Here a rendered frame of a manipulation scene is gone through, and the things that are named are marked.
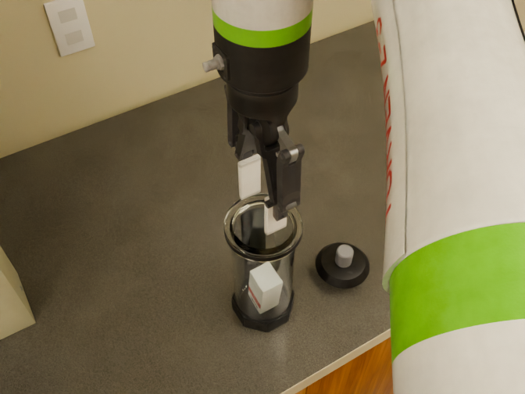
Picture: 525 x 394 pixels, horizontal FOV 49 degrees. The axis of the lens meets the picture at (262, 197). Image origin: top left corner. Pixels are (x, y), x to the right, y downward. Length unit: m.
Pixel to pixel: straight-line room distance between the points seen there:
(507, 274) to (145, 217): 0.89
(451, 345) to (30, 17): 1.01
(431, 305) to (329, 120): 1.00
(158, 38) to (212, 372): 0.70
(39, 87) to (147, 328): 0.54
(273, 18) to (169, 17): 0.76
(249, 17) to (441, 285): 0.31
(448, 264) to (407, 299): 0.03
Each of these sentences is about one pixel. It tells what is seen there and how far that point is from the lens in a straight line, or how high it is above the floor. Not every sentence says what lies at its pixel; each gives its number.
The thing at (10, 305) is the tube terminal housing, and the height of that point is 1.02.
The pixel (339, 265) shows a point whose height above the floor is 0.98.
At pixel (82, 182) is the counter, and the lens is 1.18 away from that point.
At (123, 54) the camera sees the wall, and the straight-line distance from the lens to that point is 1.25.
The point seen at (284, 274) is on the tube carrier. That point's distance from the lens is 0.82.
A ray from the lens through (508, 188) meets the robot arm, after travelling 0.28.
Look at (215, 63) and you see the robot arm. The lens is 0.55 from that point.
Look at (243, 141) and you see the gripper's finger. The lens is 0.68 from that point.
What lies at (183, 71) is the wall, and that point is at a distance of 1.34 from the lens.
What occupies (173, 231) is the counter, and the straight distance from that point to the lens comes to 1.06.
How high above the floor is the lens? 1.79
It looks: 51 degrees down
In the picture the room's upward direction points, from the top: straight up
